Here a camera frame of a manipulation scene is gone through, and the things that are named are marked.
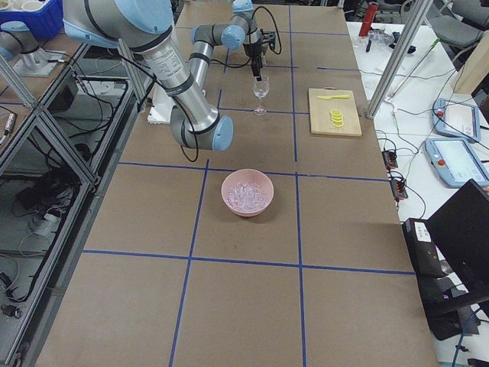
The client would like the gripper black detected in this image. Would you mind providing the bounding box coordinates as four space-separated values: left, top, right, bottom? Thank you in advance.
243 31 276 81

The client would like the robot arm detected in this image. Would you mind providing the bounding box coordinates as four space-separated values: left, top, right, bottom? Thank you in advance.
1 21 47 70
63 0 281 151

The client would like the clear wine glass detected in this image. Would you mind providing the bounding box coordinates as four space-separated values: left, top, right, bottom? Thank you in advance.
253 75 270 115

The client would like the pile of clear ice cubes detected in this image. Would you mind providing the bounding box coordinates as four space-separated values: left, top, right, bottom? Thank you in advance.
225 182 270 213

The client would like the bamboo cutting board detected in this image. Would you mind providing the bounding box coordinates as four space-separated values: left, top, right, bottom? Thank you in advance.
308 88 362 138

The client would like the yellow plastic knife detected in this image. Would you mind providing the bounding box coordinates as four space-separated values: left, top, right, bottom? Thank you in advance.
316 94 350 100

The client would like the pink bowl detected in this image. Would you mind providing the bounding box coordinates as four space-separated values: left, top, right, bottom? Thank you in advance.
221 168 274 217

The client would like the clear plastic bag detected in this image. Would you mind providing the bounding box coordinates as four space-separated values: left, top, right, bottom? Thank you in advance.
368 28 397 48

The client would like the red cylinder bottle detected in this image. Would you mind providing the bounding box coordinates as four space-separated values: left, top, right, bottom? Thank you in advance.
358 2 379 37

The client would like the grey teach pendant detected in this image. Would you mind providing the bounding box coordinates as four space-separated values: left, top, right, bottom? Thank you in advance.
432 98 481 142

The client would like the blue plastic bin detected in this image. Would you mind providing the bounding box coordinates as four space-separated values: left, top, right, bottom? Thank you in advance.
1 1 63 39

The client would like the blue-grey teach pendant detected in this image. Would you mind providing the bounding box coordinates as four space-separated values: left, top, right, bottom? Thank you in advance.
424 138 488 188

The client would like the grey office chair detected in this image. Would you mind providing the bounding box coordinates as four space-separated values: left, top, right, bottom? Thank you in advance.
430 1 488 49

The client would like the wooden plank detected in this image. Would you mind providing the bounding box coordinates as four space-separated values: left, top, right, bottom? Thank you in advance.
453 32 488 95

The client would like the black box device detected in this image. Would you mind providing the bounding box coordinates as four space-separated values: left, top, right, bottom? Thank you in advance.
402 218 452 278

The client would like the black monitor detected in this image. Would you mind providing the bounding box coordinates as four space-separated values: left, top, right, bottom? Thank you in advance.
426 179 488 296

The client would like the green-handled reacher grabber tool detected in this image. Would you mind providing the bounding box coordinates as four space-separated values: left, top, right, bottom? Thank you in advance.
384 37 440 103

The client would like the aluminium frame post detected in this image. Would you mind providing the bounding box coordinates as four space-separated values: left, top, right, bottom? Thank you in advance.
365 0 432 119

